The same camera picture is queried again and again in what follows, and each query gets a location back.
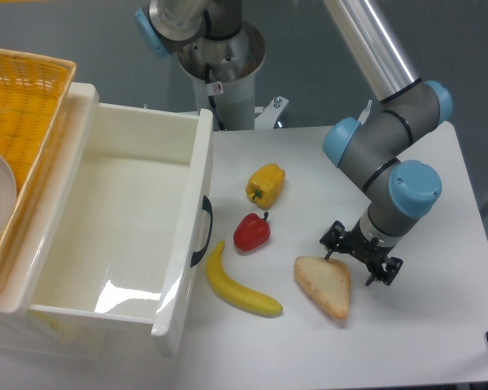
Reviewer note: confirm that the black drawer handle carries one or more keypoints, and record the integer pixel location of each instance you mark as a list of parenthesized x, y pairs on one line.
[(204, 232)]

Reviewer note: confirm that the triangle bread slice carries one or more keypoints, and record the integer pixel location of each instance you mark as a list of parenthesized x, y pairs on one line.
[(327, 282)]

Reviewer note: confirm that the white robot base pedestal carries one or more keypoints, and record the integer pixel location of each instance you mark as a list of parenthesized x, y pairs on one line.
[(223, 76)]

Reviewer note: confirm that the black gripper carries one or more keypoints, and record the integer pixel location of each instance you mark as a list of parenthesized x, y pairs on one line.
[(372, 252)]

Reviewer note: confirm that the yellow bell pepper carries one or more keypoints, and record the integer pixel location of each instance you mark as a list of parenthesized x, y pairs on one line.
[(265, 185)]

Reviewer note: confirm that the white drawer cabinet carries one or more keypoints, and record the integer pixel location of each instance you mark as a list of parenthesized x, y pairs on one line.
[(23, 326)]

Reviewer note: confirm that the red bell pepper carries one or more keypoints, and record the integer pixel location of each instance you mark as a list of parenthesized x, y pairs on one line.
[(252, 232)]

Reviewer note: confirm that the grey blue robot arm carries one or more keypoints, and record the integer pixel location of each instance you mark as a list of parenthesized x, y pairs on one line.
[(366, 149)]

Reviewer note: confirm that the yellow woven basket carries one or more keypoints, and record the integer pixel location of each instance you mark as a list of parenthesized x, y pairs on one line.
[(32, 90)]

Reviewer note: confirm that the white plastic drawer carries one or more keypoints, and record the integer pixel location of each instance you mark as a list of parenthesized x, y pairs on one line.
[(120, 257)]

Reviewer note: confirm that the yellow banana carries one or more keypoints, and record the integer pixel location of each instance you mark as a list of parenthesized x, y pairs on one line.
[(234, 293)]

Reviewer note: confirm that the metal mounting bracket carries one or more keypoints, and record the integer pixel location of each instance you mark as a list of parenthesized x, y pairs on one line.
[(269, 117)]

